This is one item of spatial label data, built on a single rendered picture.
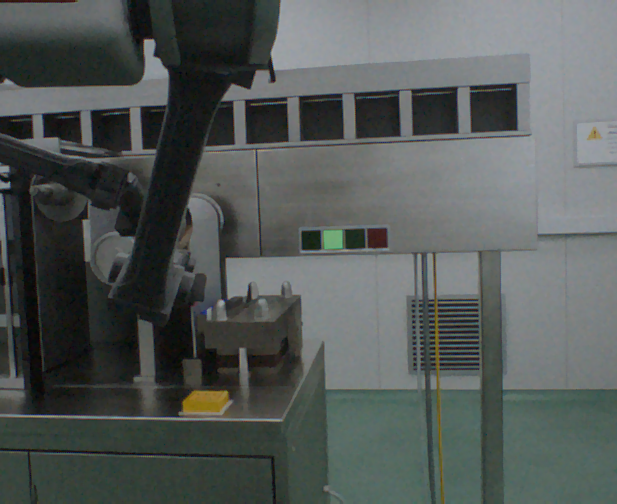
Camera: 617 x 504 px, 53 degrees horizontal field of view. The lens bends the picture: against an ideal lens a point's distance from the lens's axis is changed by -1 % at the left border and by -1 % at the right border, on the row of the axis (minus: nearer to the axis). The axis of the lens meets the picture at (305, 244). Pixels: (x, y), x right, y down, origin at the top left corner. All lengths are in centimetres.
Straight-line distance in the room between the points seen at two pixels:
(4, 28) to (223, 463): 98
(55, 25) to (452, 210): 141
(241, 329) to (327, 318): 274
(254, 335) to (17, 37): 108
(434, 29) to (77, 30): 384
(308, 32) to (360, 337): 200
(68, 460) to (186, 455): 24
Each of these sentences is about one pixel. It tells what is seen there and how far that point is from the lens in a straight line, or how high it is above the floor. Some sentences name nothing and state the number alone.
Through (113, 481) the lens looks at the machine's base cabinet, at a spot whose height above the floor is 76.
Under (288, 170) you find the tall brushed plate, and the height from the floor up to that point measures 138.
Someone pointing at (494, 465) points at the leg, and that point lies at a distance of 203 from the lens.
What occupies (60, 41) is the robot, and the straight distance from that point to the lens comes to 38.
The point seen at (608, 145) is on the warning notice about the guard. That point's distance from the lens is 422.
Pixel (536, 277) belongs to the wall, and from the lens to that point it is 414.
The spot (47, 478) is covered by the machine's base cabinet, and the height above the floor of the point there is 76.
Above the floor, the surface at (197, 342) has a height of 97.
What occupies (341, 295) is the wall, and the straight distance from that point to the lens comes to 407.
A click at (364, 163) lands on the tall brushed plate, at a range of 169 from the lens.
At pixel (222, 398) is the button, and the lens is 122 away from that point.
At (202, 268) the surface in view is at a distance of 152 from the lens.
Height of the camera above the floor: 128
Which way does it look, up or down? 4 degrees down
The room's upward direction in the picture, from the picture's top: 2 degrees counter-clockwise
